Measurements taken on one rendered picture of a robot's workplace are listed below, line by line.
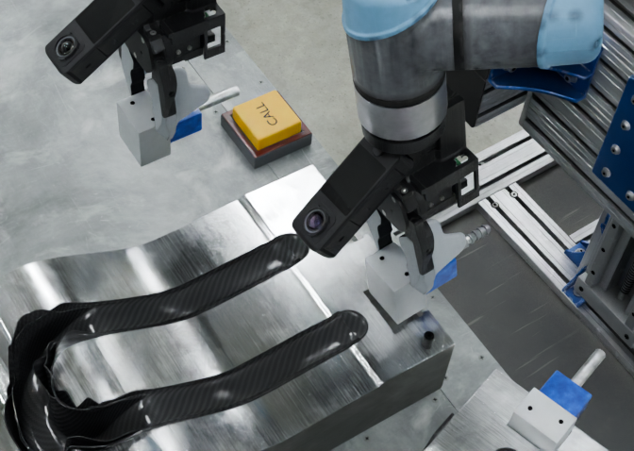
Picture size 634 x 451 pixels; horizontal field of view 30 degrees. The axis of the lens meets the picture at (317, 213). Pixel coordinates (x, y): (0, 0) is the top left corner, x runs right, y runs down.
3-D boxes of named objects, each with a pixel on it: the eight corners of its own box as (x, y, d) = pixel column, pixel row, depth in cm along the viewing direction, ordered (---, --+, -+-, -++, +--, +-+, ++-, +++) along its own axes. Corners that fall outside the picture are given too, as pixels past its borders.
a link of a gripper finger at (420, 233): (443, 275, 107) (425, 201, 101) (430, 284, 106) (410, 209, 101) (415, 251, 110) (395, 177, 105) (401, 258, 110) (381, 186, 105)
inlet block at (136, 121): (225, 91, 131) (225, 58, 127) (248, 122, 129) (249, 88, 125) (119, 136, 126) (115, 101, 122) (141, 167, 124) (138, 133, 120)
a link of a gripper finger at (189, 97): (222, 135, 122) (210, 60, 116) (171, 157, 120) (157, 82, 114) (207, 121, 124) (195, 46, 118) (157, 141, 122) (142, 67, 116)
